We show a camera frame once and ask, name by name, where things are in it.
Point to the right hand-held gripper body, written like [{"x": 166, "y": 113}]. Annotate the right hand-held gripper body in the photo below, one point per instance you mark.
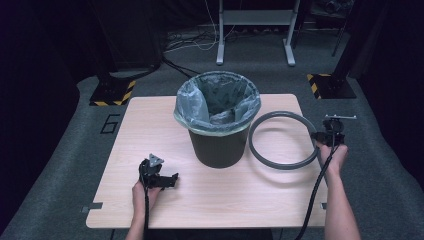
[{"x": 333, "y": 133}]

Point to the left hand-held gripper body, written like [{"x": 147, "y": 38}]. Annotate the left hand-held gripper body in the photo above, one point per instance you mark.
[{"x": 150, "y": 175}]

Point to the dark brown trash bin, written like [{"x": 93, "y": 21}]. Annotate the dark brown trash bin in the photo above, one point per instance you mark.
[{"x": 220, "y": 150}]

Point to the person's left hand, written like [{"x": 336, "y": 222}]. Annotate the person's left hand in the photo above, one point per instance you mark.
[{"x": 143, "y": 196}]

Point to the person's right hand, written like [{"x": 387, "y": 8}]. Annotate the person's right hand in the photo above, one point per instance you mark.
[{"x": 336, "y": 160}]

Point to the black stand with striped base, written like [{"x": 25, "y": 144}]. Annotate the black stand with striped base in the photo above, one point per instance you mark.
[
  {"x": 336, "y": 85},
  {"x": 111, "y": 91}
]

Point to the grey translucent bin liner bag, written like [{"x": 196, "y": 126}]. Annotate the grey translucent bin liner bag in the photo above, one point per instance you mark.
[{"x": 196, "y": 106}]

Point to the black tripod leg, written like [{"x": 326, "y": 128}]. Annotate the black tripod leg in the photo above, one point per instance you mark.
[{"x": 339, "y": 43}]

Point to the grey table edge bracket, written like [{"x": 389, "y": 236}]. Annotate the grey table edge bracket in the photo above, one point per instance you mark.
[{"x": 93, "y": 206}]

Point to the white metal desk frame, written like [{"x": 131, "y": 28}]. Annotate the white metal desk frame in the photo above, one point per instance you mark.
[{"x": 256, "y": 16}]

